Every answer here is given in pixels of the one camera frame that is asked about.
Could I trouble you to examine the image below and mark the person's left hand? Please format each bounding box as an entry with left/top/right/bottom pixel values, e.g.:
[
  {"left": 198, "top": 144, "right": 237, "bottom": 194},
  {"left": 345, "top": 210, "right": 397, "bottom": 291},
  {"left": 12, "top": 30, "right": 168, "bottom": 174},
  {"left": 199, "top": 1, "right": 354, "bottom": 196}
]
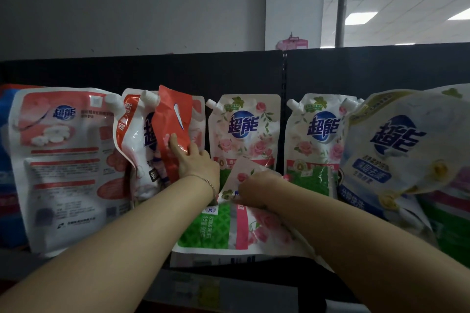
[{"left": 168, "top": 133, "right": 221, "bottom": 200}]

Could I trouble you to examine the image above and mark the person's right hand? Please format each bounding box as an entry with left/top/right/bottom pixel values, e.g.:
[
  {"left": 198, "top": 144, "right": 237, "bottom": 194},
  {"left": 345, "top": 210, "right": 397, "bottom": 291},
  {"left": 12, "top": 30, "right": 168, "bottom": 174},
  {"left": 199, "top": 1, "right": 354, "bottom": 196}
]
[{"left": 233, "top": 169, "right": 285, "bottom": 211}]

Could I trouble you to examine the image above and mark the group of Chaoneng floral pouches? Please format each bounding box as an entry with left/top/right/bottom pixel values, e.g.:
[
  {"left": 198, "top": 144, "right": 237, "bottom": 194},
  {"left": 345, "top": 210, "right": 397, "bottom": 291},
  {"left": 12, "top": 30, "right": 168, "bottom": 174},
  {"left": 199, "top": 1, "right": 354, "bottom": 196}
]
[{"left": 112, "top": 88, "right": 365, "bottom": 202}]

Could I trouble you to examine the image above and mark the red Diao pouch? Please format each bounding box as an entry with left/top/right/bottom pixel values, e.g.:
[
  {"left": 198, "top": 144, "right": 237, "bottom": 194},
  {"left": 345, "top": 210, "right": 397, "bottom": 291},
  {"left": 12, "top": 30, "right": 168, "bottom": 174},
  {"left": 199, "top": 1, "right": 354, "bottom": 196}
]
[{"left": 151, "top": 84, "right": 194, "bottom": 184}]

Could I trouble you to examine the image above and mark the rose green Chaoneng pouch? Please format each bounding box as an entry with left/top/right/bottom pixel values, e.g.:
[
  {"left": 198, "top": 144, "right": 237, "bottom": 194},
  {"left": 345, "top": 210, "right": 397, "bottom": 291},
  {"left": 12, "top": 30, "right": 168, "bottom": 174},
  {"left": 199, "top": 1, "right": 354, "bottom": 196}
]
[
  {"left": 418, "top": 83, "right": 470, "bottom": 268},
  {"left": 170, "top": 156, "right": 313, "bottom": 268}
]

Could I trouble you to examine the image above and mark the dark metal shelf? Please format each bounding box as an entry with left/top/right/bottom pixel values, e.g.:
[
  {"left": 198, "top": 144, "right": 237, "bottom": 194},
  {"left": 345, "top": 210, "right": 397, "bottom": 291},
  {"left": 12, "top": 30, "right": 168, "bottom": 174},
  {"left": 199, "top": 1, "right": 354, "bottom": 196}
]
[{"left": 0, "top": 42, "right": 470, "bottom": 313}]

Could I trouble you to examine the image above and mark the white red Chaoneng pouch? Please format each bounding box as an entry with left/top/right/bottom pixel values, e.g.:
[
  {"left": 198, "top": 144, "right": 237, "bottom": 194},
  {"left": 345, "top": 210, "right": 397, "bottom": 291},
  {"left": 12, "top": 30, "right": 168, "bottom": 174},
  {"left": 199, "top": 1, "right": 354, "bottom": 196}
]
[{"left": 8, "top": 87, "right": 134, "bottom": 258}]

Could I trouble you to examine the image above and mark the white blue Chaoneng pouch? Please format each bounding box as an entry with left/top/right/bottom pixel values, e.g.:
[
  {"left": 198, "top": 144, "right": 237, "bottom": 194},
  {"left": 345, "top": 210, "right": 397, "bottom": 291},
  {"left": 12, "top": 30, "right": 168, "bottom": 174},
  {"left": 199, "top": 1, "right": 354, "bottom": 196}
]
[{"left": 337, "top": 89, "right": 470, "bottom": 236}]

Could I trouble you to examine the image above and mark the blue Diao detergent pouch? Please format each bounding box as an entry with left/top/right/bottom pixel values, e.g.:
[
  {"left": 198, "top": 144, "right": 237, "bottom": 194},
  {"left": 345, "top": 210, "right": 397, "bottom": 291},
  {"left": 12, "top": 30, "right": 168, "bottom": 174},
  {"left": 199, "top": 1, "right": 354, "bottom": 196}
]
[{"left": 0, "top": 83, "right": 28, "bottom": 249}]

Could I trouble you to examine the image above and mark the person's right forearm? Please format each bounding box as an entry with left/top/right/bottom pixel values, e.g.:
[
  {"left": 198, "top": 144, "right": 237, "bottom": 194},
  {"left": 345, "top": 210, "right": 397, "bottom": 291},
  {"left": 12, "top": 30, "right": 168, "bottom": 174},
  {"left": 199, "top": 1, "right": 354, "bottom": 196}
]
[{"left": 266, "top": 177, "right": 470, "bottom": 313}]

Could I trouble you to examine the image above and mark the person's left forearm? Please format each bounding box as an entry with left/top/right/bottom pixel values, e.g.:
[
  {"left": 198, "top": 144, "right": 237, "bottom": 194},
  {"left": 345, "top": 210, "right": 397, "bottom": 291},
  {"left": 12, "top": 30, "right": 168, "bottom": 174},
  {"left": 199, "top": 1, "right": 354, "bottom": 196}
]
[{"left": 0, "top": 175, "right": 217, "bottom": 313}]

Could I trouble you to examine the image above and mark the yellow price label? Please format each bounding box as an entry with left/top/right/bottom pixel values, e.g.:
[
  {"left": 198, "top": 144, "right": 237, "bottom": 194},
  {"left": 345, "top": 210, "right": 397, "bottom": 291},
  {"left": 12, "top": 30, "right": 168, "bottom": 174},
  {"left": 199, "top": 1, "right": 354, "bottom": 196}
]
[{"left": 172, "top": 276, "right": 221, "bottom": 302}]

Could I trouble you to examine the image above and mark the pink bagged item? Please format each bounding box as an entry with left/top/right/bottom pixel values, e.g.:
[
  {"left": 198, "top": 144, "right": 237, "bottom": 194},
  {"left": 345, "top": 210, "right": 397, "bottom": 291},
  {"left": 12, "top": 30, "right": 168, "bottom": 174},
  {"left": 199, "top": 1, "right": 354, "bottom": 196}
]
[{"left": 276, "top": 33, "right": 309, "bottom": 51}]

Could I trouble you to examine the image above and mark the grey vertical pole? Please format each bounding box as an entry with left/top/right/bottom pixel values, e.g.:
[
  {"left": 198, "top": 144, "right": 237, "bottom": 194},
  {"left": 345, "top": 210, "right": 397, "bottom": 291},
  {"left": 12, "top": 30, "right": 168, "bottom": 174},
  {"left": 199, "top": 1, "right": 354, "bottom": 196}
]
[{"left": 334, "top": 0, "right": 352, "bottom": 48}]

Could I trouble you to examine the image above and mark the thin chain bracelet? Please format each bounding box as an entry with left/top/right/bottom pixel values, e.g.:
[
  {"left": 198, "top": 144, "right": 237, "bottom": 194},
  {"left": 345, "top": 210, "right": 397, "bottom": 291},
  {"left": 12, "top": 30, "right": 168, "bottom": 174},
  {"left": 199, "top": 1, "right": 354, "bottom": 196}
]
[{"left": 189, "top": 174, "right": 218, "bottom": 203}]

